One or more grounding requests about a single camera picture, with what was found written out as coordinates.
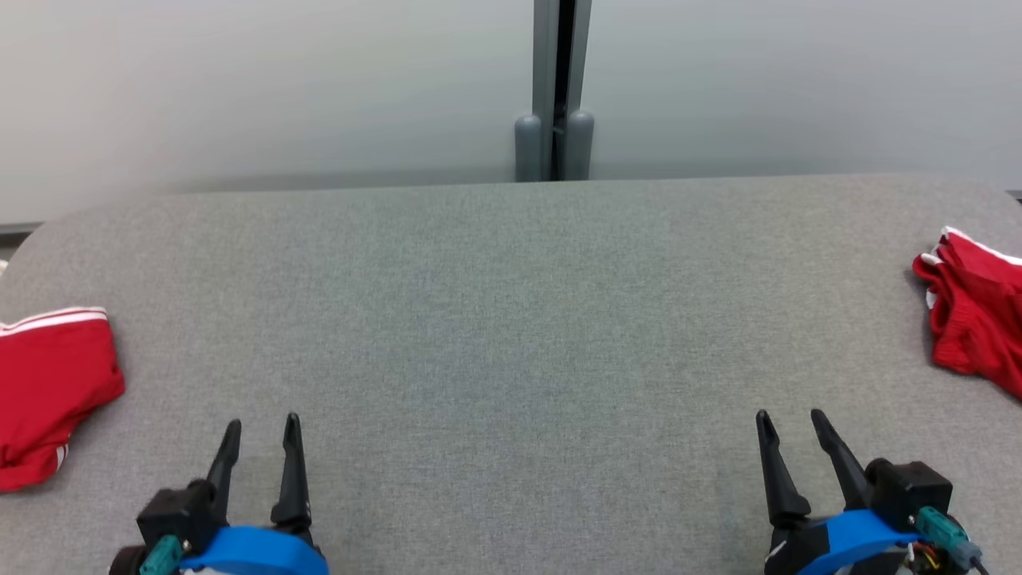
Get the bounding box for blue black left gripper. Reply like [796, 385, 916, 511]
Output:
[180, 412, 329, 575]

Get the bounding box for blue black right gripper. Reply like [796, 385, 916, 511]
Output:
[755, 408, 920, 575]

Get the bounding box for red and white jersey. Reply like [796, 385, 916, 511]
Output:
[912, 227, 1022, 402]

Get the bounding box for folded red garment white stripes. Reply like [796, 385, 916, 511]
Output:
[0, 307, 127, 493]

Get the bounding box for grey partition post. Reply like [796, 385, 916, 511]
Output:
[514, 0, 596, 184]

